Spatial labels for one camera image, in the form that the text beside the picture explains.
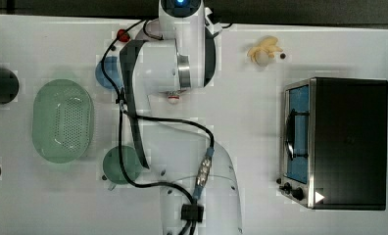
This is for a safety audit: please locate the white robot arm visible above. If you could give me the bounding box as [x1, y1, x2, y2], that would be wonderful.
[118, 0, 243, 235]

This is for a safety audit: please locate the green cup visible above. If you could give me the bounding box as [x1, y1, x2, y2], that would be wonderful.
[103, 146, 142, 191]

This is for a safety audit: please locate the plush peeled banana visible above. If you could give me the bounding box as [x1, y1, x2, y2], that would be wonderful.
[247, 36, 282, 67]

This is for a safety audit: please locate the blue cup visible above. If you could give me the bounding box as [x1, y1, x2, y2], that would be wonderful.
[95, 56, 122, 90]

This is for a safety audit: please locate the red plush strawberry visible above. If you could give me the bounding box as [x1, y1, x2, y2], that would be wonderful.
[117, 29, 130, 43]

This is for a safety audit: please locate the green perforated colander bowl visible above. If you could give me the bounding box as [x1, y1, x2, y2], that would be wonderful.
[32, 79, 94, 164]

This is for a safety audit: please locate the silver toaster oven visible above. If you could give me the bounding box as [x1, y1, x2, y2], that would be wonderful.
[276, 77, 388, 211]

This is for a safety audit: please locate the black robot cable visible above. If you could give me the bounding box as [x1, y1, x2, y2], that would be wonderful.
[101, 19, 234, 235]

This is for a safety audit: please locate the black camera mount upper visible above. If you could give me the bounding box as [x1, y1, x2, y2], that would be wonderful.
[0, 69, 20, 104]

